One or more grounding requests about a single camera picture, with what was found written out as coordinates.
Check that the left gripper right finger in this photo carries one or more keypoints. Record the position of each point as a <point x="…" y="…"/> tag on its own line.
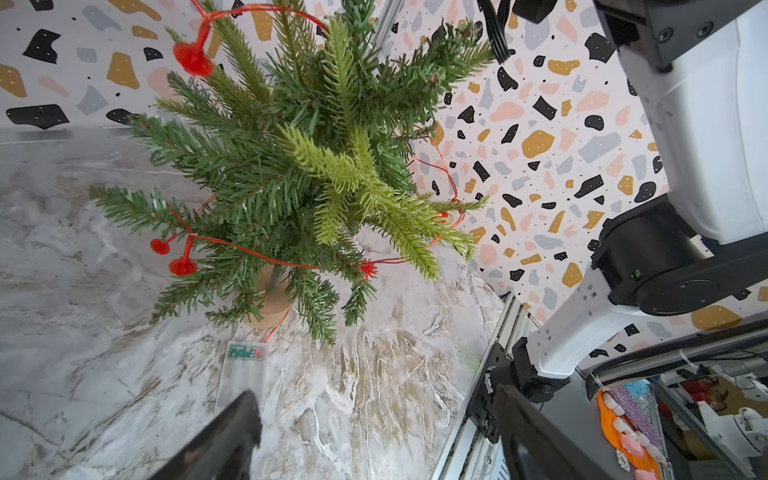
<point x="533" y="447"/>

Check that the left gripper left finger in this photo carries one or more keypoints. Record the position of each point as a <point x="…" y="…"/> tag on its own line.
<point x="223" y="449"/>

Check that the small green christmas tree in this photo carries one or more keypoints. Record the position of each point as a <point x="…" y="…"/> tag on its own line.
<point x="306" y="168"/>

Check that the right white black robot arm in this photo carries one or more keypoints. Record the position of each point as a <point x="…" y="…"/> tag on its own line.
<point x="700" y="71"/>

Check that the clear battery box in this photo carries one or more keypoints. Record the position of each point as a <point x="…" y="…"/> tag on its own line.
<point x="244" y="369"/>

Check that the orange tray with toys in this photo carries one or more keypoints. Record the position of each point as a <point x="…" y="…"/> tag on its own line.
<point x="628" y="420"/>

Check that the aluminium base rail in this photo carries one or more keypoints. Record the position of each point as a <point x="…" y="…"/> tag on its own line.
<point x="468" y="452"/>

